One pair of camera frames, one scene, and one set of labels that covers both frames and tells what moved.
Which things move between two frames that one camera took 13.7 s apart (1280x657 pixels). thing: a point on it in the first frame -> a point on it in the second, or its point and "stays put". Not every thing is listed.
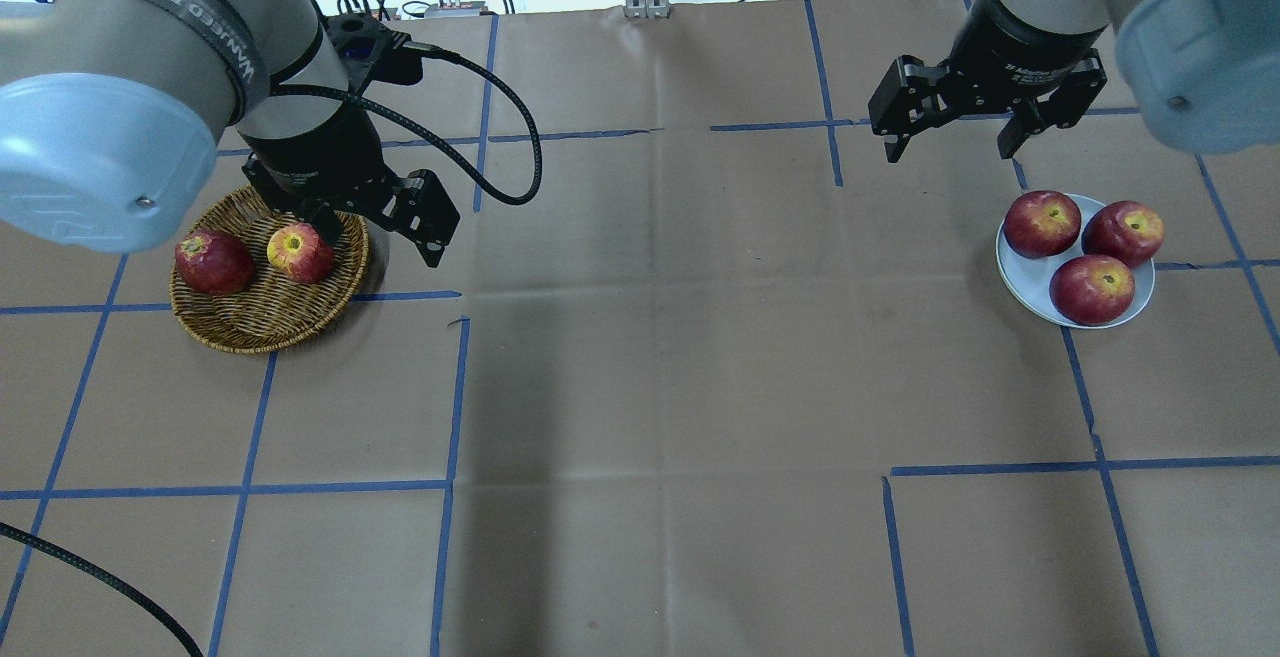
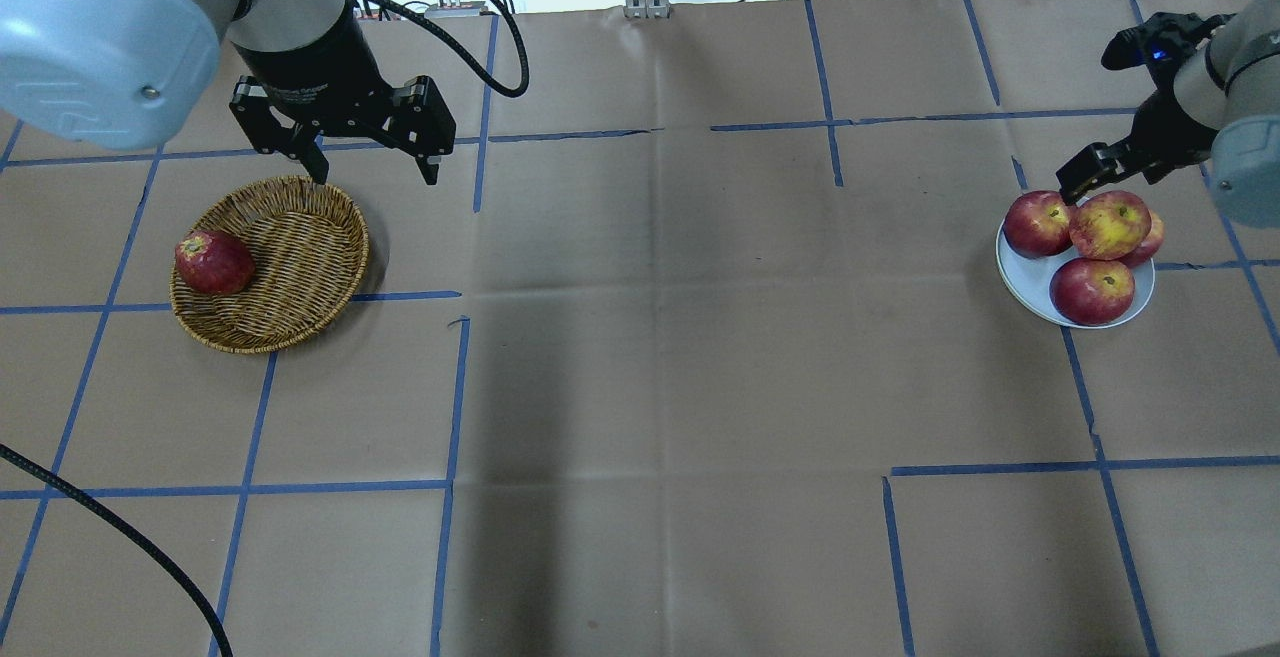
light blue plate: (1028, 279) stays put
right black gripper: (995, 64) -> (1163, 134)
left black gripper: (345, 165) -> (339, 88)
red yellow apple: (299, 251) -> (1110, 225)
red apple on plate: (1041, 223) stays put
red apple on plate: (1092, 289) stays put
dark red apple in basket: (213, 262) stays put
